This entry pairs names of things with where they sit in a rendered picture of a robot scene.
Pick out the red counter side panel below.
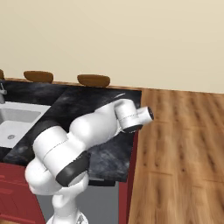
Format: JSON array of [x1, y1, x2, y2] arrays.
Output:
[[117, 130, 140, 224]]

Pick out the red base cabinet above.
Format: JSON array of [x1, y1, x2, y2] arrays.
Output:
[[0, 162, 46, 224]]

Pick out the grey dishwasher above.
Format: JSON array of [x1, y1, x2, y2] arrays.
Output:
[[36, 178, 120, 224]]

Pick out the white kitchen sink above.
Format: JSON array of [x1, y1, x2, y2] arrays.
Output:
[[0, 101, 53, 150]]

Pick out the grey sink tap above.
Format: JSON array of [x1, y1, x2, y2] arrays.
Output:
[[0, 82, 8, 105]]

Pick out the black dishwasher handle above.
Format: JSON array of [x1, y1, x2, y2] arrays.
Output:
[[87, 178, 116, 188]]

